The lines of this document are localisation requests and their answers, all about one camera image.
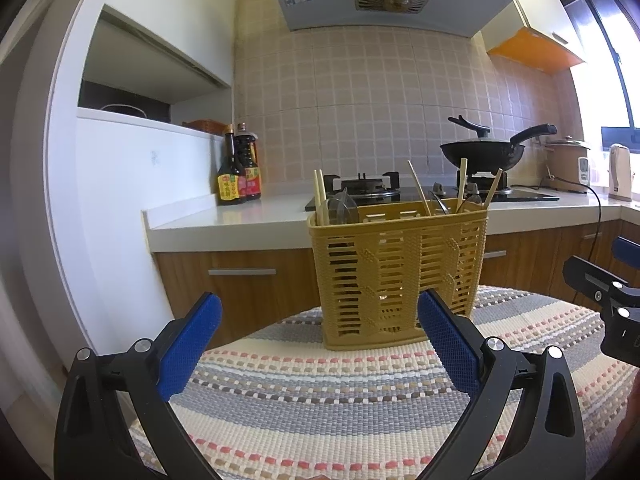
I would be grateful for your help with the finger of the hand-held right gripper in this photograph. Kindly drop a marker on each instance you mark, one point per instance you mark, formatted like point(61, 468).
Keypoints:
point(627, 251)
point(590, 280)

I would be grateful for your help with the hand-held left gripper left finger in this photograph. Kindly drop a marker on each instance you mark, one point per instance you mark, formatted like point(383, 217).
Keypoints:
point(192, 345)

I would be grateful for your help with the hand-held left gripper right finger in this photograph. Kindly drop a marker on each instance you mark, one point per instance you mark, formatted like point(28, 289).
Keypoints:
point(450, 347)

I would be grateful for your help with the yellow plastic utensil basket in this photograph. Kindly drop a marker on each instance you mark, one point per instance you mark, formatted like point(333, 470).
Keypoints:
point(380, 270)

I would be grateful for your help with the wooden chopstick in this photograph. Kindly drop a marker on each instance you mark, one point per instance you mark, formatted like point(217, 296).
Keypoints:
point(419, 187)
point(318, 195)
point(492, 187)
point(324, 195)
point(462, 182)

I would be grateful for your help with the wooden base cabinet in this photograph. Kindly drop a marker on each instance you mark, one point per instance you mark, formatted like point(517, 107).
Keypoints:
point(240, 300)

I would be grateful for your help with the white electric kettle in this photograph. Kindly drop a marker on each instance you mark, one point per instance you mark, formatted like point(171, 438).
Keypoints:
point(620, 175)

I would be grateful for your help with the black gas stove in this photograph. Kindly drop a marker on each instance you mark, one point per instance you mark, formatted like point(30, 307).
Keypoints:
point(525, 195)

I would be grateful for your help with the beige rice cooker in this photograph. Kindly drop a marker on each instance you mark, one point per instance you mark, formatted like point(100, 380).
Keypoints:
point(562, 165)

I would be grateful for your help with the striped woven mat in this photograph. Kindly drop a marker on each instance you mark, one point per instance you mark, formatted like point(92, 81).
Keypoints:
point(325, 410)

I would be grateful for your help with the sauce bottle yellow label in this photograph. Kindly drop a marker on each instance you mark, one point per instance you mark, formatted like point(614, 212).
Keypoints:
point(229, 185)

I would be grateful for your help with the black wok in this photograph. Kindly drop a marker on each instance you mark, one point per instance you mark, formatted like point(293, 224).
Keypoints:
point(480, 155)

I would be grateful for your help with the sauce bottle red label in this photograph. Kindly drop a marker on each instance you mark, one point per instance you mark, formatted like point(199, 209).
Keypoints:
point(252, 180)

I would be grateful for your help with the window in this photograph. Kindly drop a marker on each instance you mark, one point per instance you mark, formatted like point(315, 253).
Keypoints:
point(605, 35)

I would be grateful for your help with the metal pot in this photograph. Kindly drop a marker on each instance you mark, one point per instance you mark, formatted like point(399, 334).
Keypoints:
point(125, 110)

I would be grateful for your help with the orange wall cabinet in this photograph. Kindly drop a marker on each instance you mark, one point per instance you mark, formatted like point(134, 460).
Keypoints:
point(535, 50)

